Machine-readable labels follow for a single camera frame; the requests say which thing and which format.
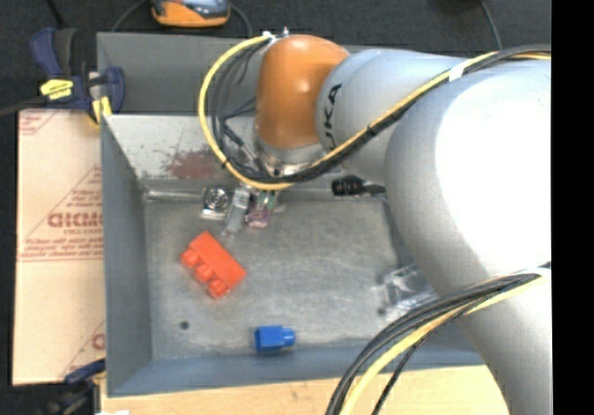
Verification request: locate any clear plastic box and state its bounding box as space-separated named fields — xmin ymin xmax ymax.
xmin=373 ymin=263 xmax=438 ymax=318

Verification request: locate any black cylinder on white bracket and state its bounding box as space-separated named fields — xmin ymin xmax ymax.
xmin=330 ymin=174 xmax=387 ymax=198

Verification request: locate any grey metal bin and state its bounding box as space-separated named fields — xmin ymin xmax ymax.
xmin=96 ymin=31 xmax=488 ymax=398

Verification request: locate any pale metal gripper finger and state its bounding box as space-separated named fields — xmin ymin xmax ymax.
xmin=245 ymin=193 xmax=273 ymax=229
xmin=221 ymin=185 xmax=252 ymax=238

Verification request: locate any brown cardboard board, red print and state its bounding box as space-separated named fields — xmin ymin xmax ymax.
xmin=11 ymin=107 xmax=107 ymax=386

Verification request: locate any blue toy building block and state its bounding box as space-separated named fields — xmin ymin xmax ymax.
xmin=253 ymin=325 xmax=297 ymax=353

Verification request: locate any round shiny metal cap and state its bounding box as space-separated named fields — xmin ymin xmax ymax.
xmin=200 ymin=185 xmax=232 ymax=221

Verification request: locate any orange toy building block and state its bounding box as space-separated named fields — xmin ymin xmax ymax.
xmin=179 ymin=230 xmax=248 ymax=300

